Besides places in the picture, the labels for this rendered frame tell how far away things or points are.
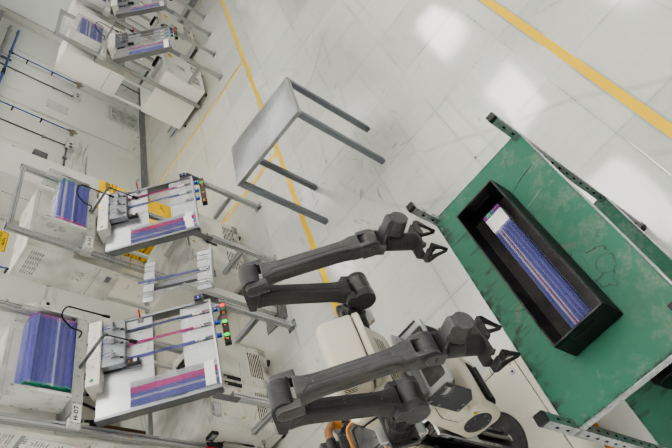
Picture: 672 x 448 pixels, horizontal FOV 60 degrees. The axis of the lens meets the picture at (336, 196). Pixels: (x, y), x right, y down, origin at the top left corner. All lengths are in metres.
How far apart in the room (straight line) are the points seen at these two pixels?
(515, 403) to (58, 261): 3.37
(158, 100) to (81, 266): 3.64
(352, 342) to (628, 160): 1.78
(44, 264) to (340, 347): 3.34
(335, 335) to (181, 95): 6.40
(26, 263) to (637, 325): 4.05
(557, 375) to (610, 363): 0.15
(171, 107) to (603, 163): 5.99
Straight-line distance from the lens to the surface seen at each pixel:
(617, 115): 3.21
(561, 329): 1.79
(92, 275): 4.85
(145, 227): 4.75
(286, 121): 3.84
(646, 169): 3.00
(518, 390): 2.65
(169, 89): 7.89
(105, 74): 7.82
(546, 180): 1.99
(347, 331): 1.78
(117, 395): 3.75
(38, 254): 4.74
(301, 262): 1.76
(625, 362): 1.70
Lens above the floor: 2.47
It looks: 33 degrees down
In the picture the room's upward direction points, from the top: 64 degrees counter-clockwise
